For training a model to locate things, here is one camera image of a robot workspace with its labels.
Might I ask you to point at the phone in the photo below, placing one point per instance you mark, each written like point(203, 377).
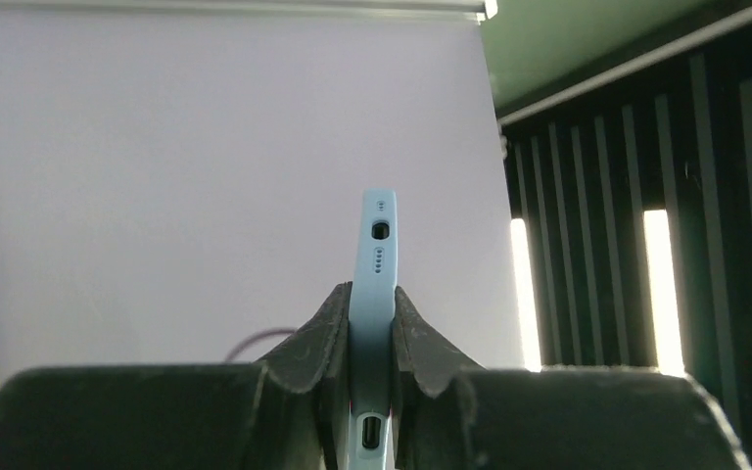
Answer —
point(371, 315)

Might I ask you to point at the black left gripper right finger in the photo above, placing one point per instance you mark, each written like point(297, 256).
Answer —
point(452, 413)

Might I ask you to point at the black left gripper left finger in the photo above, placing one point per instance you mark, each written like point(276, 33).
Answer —
point(286, 410)

